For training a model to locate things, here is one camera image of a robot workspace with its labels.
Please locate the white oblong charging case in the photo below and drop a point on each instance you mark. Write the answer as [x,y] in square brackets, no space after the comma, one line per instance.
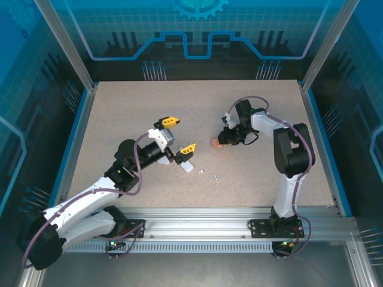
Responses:
[188,168]

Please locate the pink earbud charging case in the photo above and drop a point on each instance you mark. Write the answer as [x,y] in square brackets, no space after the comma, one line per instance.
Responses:
[215,143]

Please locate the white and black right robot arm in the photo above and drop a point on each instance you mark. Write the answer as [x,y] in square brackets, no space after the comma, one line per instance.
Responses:
[287,191]

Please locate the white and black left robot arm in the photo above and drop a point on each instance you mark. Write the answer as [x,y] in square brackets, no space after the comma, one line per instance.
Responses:
[80,198]

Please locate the small LED connector board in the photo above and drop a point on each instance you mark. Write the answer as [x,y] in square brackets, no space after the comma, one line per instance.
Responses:
[287,243]
[113,242]

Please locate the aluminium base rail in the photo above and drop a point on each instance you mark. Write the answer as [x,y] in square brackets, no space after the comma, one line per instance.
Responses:
[194,224]

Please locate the blue-trimmed aluminium side rail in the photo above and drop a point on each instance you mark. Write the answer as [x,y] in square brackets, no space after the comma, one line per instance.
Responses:
[310,107]
[86,107]

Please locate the aluminium corner post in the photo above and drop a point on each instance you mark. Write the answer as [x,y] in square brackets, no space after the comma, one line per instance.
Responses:
[328,45]
[68,48]

